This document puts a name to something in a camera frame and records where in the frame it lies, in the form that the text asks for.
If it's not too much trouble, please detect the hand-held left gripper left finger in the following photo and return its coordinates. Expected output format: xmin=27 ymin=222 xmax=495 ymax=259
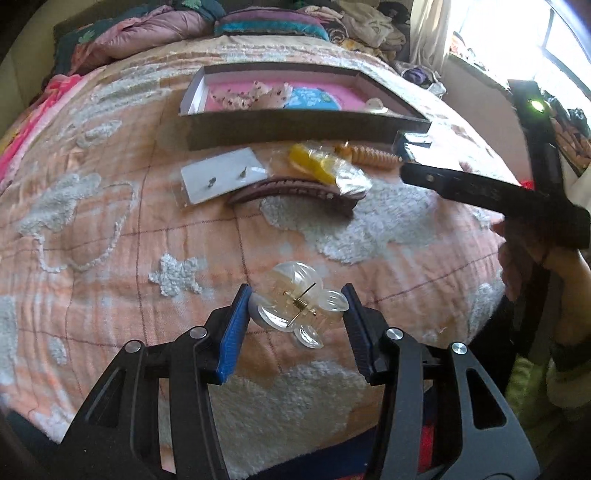
xmin=60 ymin=284 xmax=254 ymax=480

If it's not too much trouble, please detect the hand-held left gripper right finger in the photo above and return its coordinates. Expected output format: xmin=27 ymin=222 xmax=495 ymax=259
xmin=341 ymin=284 xmax=539 ymax=480

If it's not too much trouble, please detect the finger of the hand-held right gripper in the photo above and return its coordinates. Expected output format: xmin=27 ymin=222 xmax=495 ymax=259
xmin=400 ymin=161 xmax=589 ymax=250

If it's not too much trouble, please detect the clear plastic hair claw clip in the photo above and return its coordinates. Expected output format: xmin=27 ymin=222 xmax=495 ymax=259
xmin=249 ymin=261 xmax=348 ymax=350

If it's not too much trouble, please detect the small dark blue box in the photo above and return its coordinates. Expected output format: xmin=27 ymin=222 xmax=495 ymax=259
xmin=396 ymin=130 xmax=433 ymax=149

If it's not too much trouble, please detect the orange spiral hair clip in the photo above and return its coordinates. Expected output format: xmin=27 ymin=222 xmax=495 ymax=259
xmin=335 ymin=142 xmax=402 ymax=171

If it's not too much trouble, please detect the brown curved hair clip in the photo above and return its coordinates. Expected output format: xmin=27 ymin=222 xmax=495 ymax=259
xmin=226 ymin=178 xmax=365 ymax=217

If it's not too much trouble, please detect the white earring card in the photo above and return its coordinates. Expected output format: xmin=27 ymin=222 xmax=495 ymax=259
xmin=180 ymin=148 xmax=269 ymax=206

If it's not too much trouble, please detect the yellow hair accessory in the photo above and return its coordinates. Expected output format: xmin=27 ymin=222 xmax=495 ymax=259
xmin=272 ymin=143 xmax=372 ymax=195

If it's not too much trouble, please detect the shallow cardboard box pink liner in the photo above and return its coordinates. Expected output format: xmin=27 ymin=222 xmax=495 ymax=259
xmin=178 ymin=64 xmax=432 ymax=152

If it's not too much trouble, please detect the person's right forearm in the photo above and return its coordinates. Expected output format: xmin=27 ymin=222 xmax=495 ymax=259
xmin=547 ymin=251 xmax=591 ymax=370

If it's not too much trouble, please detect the person's right hand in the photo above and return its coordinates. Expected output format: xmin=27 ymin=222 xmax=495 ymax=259
xmin=492 ymin=217 xmax=546 ymax=301

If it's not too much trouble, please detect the window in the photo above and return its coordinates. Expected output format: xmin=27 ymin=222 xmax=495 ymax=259
xmin=452 ymin=0 xmax=591 ymax=75

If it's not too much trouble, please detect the light curtain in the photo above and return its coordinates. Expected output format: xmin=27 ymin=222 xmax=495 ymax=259
xmin=409 ymin=0 xmax=462 ymax=70

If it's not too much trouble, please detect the blue printed card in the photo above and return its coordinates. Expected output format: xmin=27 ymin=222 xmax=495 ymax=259
xmin=283 ymin=87 xmax=345 ymax=112

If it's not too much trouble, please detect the pile of clothes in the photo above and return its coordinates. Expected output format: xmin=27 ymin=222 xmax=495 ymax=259
xmin=300 ymin=0 xmax=411 ymax=61

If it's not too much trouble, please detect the teal and purple pillow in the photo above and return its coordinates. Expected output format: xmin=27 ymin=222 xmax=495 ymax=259
xmin=215 ymin=9 xmax=331 ymax=42

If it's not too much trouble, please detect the pink floral blanket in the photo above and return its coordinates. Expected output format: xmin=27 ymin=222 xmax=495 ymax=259
xmin=0 ymin=74 xmax=88 ymax=195

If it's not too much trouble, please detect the pink puffy quilt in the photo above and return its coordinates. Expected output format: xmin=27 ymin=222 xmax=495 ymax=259
xmin=69 ymin=9 xmax=218 ymax=70

